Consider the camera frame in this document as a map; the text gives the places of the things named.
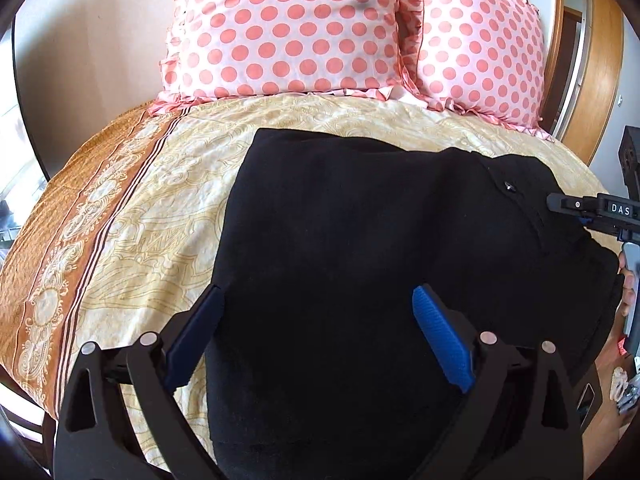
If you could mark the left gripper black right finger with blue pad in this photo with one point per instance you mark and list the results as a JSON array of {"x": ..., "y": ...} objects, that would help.
[{"x": 518, "y": 416}]

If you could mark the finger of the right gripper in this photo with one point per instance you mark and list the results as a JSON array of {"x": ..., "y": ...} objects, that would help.
[
  {"x": 574, "y": 205},
  {"x": 597, "y": 224}
]

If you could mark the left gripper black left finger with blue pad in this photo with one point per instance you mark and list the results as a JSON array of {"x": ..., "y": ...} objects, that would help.
[{"x": 95, "y": 438}]

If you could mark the black pants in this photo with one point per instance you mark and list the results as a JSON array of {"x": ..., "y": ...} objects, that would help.
[{"x": 318, "y": 368}]

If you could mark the person's right hand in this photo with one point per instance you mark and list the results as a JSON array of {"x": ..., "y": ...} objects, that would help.
[{"x": 629, "y": 295}]

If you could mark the wooden chair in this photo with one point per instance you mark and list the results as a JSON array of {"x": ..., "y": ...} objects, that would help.
[{"x": 33, "y": 425}]

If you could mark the yellow patterned bed sheet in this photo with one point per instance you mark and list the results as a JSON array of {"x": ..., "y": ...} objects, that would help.
[{"x": 126, "y": 235}]

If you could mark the pink polka dot pillow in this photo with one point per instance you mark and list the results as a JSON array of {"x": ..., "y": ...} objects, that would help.
[
  {"x": 480, "y": 57},
  {"x": 219, "y": 49}
]

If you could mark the wooden door frame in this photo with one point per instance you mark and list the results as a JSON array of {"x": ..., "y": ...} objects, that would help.
[{"x": 585, "y": 46}]

